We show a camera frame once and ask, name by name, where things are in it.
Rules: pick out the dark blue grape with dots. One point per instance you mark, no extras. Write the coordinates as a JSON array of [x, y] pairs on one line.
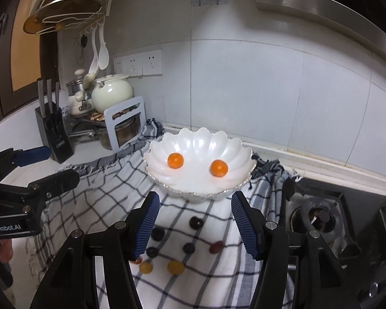
[[189, 248]]

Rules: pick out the checkered kitchen cloth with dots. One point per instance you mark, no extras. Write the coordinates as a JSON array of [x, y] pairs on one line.
[[109, 189]]

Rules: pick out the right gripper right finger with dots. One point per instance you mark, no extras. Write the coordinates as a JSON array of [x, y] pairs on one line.
[[320, 279]]

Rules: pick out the small white steamer pot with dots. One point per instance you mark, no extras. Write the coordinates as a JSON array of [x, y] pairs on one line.
[[79, 98]]

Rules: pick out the wall mounted lid rack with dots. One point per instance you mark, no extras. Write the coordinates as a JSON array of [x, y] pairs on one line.
[[48, 16]]

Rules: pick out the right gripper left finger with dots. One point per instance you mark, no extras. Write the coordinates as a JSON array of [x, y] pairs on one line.
[[70, 281]]

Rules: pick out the range hood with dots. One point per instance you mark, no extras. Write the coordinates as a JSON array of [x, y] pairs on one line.
[[325, 6]]

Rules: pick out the red grape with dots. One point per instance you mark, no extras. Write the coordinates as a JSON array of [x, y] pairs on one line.
[[216, 247]]

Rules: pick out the black knife block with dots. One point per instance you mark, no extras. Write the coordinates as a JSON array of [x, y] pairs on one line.
[[50, 121]]

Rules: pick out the steel pot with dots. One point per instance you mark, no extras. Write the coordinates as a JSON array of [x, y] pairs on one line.
[[124, 132]]

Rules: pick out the wall socket panel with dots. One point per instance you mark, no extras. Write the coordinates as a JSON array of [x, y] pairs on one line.
[[140, 64]]

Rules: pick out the white pot rack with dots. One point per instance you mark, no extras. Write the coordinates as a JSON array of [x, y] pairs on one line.
[[127, 113]]

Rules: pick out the yellow green grape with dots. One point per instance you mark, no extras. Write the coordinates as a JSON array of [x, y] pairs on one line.
[[175, 267]]

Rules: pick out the small dark grape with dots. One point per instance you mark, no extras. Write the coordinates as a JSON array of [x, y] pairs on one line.
[[152, 252]]

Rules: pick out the gas stove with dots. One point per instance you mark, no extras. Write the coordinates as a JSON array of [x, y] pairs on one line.
[[352, 222]]

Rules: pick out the white scalloped bowl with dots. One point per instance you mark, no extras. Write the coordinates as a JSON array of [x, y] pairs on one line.
[[193, 181]]

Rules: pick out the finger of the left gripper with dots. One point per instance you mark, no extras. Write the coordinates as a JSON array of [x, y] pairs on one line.
[[10, 158], [51, 181]]

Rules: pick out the cream ceramic pot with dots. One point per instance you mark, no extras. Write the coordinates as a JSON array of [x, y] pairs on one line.
[[111, 90]]

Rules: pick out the mandarin orange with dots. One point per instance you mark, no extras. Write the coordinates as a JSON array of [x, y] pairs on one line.
[[175, 160], [219, 168]]

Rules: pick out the left hand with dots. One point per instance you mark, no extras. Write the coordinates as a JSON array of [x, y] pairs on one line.
[[6, 250]]

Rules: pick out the hanging scissors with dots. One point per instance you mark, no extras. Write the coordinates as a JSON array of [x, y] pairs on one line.
[[83, 41]]

